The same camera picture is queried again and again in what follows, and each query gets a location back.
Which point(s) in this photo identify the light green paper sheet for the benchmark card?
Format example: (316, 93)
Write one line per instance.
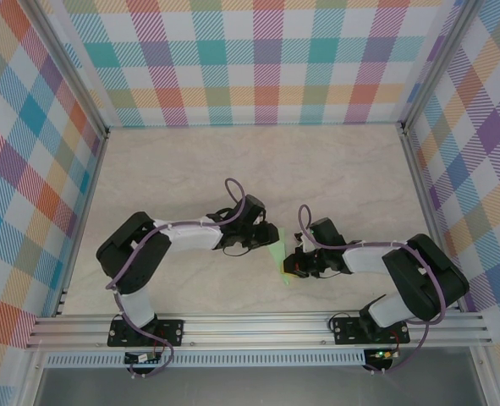
(277, 251)

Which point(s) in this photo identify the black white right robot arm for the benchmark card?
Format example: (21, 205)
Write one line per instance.
(423, 275)

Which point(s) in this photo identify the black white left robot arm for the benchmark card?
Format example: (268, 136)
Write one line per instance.
(135, 258)

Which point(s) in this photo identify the circuit board with green light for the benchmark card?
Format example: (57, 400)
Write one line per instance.
(382, 354)

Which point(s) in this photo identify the grey metal panel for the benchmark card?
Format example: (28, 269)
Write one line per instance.
(254, 387)

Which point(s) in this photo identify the black circuit board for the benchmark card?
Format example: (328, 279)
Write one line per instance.
(141, 358)

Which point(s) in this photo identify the aluminium mounting rail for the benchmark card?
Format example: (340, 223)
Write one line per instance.
(254, 332)

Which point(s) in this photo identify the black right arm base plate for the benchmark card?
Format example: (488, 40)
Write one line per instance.
(347, 330)

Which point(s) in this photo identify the aluminium side rail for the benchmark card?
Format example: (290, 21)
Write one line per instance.
(431, 220)
(80, 224)

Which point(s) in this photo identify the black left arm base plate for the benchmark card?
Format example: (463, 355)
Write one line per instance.
(171, 332)

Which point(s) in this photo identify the aluminium frame post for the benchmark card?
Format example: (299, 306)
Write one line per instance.
(69, 69)
(437, 69)

